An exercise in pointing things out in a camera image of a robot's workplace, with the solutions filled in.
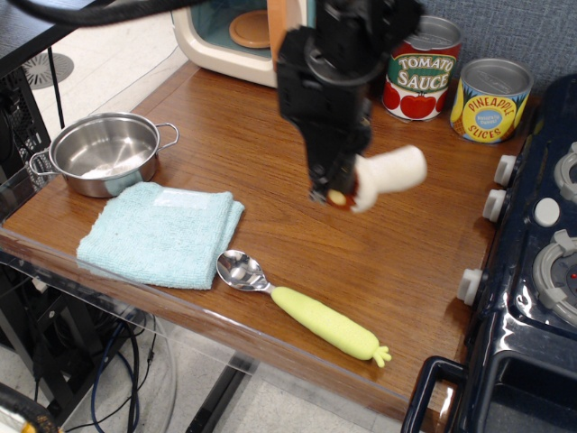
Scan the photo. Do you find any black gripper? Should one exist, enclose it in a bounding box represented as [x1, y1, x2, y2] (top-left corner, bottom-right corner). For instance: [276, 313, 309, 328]
[277, 26, 371, 204]

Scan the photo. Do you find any plush brown mushroom toy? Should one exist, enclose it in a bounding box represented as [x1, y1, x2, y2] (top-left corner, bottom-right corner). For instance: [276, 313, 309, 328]
[326, 145, 427, 213]

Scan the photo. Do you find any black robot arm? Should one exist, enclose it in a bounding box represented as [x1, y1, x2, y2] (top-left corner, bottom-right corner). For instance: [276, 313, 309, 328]
[276, 1, 423, 212]

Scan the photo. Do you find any tomato sauce can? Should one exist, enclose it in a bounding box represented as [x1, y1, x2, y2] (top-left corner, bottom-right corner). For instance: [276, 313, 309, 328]
[382, 15, 462, 121]

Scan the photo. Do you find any toy microwave teal cream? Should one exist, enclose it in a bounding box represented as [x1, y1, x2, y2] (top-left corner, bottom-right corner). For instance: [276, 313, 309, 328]
[172, 1, 316, 88]

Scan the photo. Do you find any pineapple slices can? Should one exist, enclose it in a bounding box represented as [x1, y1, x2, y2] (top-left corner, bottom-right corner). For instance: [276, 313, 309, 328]
[450, 58, 534, 144]

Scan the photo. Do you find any light blue folded cloth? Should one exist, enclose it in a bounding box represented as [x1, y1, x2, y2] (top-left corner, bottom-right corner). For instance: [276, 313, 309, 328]
[77, 182, 244, 290]

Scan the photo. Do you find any clear acrylic table guard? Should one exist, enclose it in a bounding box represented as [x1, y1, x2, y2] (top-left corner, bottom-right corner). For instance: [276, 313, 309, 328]
[0, 166, 407, 425]

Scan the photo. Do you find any small steel pot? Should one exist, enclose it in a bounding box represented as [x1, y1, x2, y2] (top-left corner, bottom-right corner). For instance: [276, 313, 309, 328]
[28, 112, 180, 198]

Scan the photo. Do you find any dark blue toy stove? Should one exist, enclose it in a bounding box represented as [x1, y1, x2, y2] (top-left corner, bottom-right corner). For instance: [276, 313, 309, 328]
[400, 74, 577, 433]

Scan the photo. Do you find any black side desk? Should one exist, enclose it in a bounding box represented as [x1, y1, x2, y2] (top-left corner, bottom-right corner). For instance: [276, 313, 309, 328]
[0, 0, 87, 181]

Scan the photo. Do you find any spoon with yellow handle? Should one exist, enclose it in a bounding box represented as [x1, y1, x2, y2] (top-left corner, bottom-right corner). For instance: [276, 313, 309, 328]
[216, 250, 392, 368]

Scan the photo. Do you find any black braided cable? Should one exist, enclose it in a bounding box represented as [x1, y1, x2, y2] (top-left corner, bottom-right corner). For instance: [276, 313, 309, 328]
[4, 0, 208, 29]

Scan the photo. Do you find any floor cables bundle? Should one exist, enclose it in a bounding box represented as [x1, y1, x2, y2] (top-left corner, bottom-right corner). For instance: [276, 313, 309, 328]
[31, 315, 177, 433]

